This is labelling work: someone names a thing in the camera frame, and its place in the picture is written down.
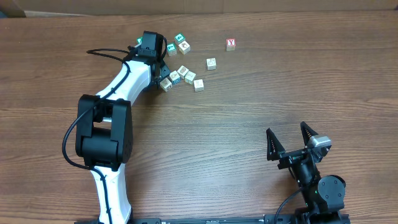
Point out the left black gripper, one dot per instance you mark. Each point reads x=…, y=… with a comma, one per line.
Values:
x=163, y=70

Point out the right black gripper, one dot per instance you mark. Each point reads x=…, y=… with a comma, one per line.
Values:
x=276, y=152

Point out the wooden block blue side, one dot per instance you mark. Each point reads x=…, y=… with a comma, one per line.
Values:
x=174, y=77

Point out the green letter L block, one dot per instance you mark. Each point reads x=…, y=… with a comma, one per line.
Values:
x=171, y=49

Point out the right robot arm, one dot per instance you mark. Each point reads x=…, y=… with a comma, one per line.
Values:
x=323, y=196

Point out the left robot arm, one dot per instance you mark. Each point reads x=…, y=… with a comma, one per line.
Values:
x=103, y=125

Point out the wooden block red picture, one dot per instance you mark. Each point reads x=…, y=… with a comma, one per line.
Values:
x=182, y=71

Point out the wooden block text top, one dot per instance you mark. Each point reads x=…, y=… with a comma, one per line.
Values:
x=190, y=77

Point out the wooden block brown picture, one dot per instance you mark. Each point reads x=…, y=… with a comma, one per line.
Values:
x=184, y=47

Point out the green number four block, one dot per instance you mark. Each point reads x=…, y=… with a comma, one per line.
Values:
x=179, y=38

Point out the green letter wooden block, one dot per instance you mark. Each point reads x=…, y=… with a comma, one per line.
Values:
x=139, y=40

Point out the plain wooden block right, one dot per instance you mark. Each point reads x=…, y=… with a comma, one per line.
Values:
x=211, y=63

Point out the red letter Y block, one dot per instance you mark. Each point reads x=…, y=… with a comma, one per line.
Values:
x=230, y=44

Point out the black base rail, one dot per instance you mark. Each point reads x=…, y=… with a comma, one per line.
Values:
x=266, y=219

